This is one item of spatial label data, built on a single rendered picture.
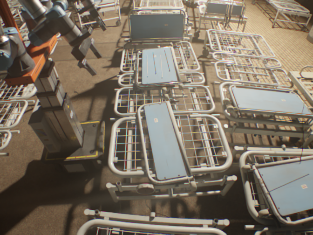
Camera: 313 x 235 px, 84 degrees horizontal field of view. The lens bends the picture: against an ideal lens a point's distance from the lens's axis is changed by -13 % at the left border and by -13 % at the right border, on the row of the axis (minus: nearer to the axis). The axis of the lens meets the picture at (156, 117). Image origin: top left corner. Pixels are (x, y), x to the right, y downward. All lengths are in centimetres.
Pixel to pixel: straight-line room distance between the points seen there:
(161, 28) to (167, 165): 191
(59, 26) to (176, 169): 104
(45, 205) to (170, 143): 126
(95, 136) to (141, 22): 159
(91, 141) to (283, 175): 155
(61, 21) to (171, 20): 198
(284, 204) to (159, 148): 88
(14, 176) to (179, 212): 165
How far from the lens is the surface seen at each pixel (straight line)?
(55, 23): 91
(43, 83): 143
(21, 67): 117
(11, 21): 133
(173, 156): 137
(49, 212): 198
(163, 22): 272
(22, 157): 243
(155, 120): 157
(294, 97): 220
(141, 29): 275
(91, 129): 192
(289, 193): 146
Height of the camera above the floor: 169
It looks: 47 degrees down
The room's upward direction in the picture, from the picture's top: straight up
